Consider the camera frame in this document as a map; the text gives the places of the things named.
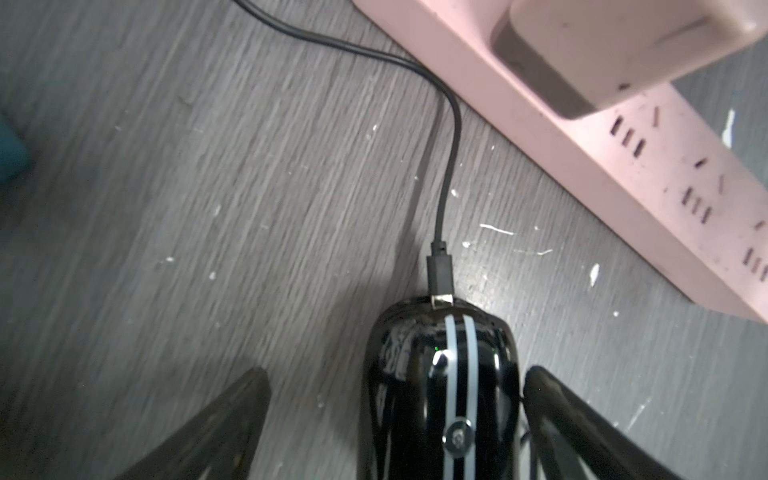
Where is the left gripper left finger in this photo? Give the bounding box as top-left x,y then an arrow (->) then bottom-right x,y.
118,368 -> 271,479

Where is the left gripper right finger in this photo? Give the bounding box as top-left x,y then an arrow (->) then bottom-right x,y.
523,366 -> 679,479

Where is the black cable shaver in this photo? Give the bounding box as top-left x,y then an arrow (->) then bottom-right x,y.
232,0 -> 464,310

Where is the pink power strip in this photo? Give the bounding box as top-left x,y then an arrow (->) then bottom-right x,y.
358,1 -> 767,322

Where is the teal USB charger front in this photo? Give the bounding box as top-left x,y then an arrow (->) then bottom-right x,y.
0,115 -> 30,184

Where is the pink USB charger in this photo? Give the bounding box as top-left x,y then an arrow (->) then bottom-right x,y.
491,0 -> 767,119

